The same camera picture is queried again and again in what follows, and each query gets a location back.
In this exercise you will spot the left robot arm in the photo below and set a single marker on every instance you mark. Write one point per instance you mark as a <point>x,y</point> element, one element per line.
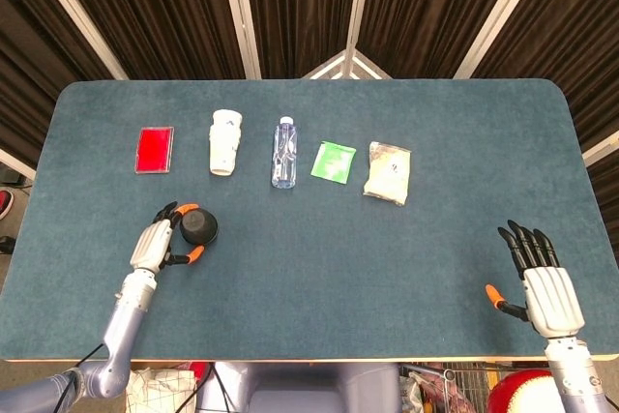
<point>126,321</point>

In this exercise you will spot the lavender robot torso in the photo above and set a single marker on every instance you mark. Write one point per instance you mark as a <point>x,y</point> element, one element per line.
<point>309,386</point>

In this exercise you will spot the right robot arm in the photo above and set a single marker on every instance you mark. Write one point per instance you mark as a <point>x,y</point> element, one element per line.
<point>575,374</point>

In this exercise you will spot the white checked cloth bag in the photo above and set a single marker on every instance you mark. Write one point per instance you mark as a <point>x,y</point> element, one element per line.
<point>159,391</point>

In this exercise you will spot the blue felt table cover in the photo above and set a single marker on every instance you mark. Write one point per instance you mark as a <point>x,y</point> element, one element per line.
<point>338,277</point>

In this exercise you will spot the green sachet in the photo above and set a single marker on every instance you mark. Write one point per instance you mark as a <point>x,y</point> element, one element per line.
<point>333,161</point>

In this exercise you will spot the clear plastic water bottle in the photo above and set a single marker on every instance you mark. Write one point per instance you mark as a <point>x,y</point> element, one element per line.
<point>284,156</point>

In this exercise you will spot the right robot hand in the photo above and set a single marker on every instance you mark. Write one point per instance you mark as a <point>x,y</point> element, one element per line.
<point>551,297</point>

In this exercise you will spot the white screen frame post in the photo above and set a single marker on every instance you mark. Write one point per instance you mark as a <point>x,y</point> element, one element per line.
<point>239,11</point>
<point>359,2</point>
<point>498,11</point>
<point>77,11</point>

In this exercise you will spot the red card in clear case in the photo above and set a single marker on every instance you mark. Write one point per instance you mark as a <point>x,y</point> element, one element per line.
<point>154,151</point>

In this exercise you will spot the white snack packet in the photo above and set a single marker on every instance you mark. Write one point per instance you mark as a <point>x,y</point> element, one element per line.
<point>387,176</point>

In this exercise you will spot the white triangular screen foot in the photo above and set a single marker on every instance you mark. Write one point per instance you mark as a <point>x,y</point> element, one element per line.
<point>333,68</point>

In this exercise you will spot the red and white ball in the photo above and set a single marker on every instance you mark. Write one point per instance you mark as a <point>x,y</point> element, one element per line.
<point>520,391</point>

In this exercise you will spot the upside-down black bowl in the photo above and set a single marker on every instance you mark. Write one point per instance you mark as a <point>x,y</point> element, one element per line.
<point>215,233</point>

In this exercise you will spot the stack of white paper cups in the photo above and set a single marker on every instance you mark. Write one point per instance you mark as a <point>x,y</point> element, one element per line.
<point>225,142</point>

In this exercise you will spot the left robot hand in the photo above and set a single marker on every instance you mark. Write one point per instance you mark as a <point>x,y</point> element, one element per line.
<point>151,246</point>

